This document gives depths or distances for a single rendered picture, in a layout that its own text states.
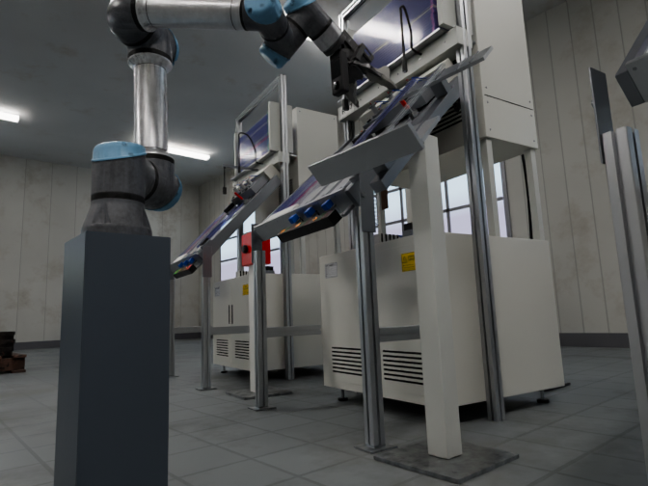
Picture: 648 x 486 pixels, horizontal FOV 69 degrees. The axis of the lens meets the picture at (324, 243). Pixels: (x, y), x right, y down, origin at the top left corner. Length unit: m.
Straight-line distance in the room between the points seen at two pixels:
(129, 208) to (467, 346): 1.11
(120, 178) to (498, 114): 1.41
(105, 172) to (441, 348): 0.89
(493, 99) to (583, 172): 2.97
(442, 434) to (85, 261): 0.89
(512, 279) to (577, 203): 3.06
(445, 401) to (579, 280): 3.67
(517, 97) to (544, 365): 1.06
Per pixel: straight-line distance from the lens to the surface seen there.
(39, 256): 9.39
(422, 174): 1.27
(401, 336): 1.40
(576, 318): 4.83
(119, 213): 1.13
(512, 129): 2.05
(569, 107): 5.11
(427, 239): 1.24
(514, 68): 2.20
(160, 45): 1.44
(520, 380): 1.86
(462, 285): 1.65
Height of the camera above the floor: 0.36
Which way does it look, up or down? 9 degrees up
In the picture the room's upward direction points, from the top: 2 degrees counter-clockwise
